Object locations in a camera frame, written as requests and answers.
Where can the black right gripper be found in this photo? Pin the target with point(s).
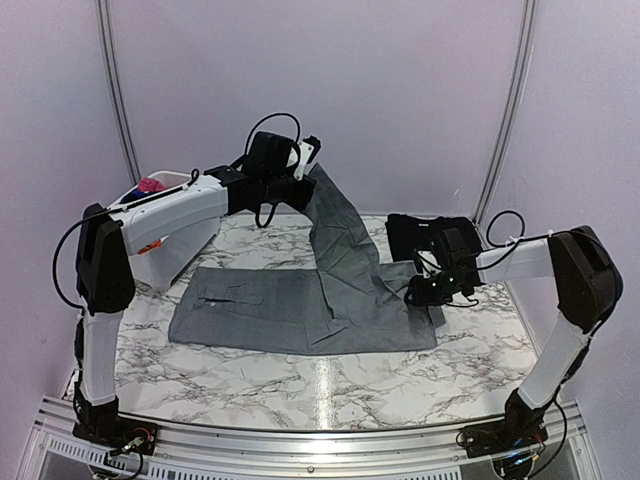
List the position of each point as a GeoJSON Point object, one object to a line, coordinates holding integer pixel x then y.
{"type": "Point", "coordinates": [419, 297]}

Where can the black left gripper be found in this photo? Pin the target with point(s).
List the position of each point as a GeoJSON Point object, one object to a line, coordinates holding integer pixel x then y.
{"type": "Point", "coordinates": [300, 200]}

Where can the black trousers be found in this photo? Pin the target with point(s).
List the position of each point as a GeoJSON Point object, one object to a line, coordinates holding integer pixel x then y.
{"type": "Point", "coordinates": [406, 233]}

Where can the grey garment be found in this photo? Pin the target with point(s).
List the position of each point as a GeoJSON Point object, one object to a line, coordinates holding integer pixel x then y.
{"type": "Point", "coordinates": [350, 303]}

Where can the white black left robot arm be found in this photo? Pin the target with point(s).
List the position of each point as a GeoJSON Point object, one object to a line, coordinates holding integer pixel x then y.
{"type": "Point", "coordinates": [108, 238]}

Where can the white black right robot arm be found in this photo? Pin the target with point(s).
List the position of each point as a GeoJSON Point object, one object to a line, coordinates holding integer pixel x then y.
{"type": "Point", "coordinates": [588, 287]}

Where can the pink garment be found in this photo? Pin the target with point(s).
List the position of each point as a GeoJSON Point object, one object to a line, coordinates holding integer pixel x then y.
{"type": "Point", "coordinates": [149, 185]}

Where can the orange garment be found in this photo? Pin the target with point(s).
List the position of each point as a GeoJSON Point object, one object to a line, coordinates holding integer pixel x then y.
{"type": "Point", "coordinates": [153, 245]}

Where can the royal blue garment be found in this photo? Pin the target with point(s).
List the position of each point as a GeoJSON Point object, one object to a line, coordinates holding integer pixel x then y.
{"type": "Point", "coordinates": [133, 195]}

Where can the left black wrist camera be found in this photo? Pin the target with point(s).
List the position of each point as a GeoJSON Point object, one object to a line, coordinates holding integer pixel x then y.
{"type": "Point", "coordinates": [271, 154]}

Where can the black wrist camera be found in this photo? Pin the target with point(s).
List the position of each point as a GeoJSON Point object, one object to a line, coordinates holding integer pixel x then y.
{"type": "Point", "coordinates": [448, 247]}
{"type": "Point", "coordinates": [271, 154]}

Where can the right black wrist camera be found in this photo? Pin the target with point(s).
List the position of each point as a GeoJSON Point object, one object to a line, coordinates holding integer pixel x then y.
{"type": "Point", "coordinates": [448, 247]}

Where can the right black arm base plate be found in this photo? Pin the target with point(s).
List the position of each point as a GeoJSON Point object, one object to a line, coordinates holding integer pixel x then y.
{"type": "Point", "coordinates": [493, 438]}

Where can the right aluminium frame post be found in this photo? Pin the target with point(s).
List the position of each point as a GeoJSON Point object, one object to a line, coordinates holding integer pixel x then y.
{"type": "Point", "coordinates": [521, 65]}

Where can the aluminium frame post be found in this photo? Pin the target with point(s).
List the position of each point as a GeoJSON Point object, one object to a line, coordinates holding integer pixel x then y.
{"type": "Point", "coordinates": [521, 65]}
{"type": "Point", "coordinates": [108, 47]}

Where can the left aluminium frame post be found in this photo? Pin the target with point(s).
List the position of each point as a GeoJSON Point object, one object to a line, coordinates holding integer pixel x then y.
{"type": "Point", "coordinates": [108, 47]}

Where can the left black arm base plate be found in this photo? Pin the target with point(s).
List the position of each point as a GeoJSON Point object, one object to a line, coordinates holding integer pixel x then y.
{"type": "Point", "coordinates": [120, 434]}

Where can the aluminium front rail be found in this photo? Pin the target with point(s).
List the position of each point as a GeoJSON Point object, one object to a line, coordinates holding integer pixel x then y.
{"type": "Point", "coordinates": [194, 451]}

